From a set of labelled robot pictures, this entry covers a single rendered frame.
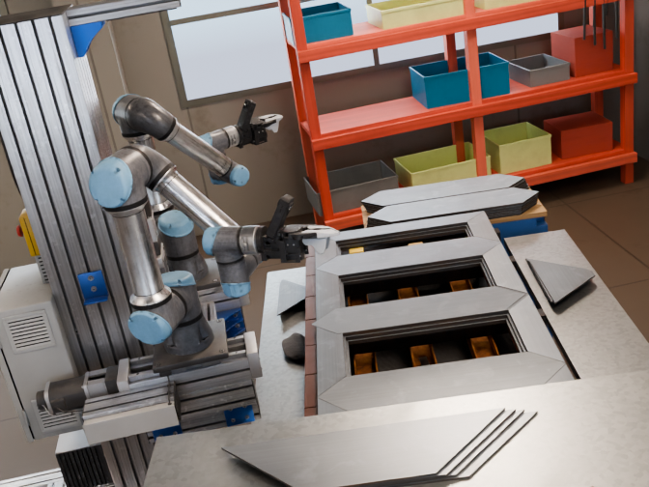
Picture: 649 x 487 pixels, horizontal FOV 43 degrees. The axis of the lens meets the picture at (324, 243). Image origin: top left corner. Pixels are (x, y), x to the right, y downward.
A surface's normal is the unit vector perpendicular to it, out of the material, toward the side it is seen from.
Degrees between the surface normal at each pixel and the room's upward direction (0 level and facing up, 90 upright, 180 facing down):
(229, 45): 90
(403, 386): 0
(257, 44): 90
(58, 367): 90
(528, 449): 0
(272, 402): 0
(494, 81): 90
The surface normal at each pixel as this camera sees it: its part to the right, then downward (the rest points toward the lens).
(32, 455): -0.15, -0.90
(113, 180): -0.29, 0.30
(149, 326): -0.26, 0.55
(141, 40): 0.16, 0.38
